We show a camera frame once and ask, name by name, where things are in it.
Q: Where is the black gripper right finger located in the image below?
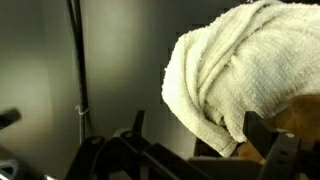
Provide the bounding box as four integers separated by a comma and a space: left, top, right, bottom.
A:
243, 111, 320, 180

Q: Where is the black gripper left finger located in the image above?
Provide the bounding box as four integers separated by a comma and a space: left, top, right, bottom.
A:
64, 109, 214, 180

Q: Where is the thin black table cable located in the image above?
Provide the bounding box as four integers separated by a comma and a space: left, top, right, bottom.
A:
65, 0, 92, 145

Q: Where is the brown moose plush toy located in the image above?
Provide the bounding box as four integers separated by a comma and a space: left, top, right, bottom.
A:
233, 94, 320, 163

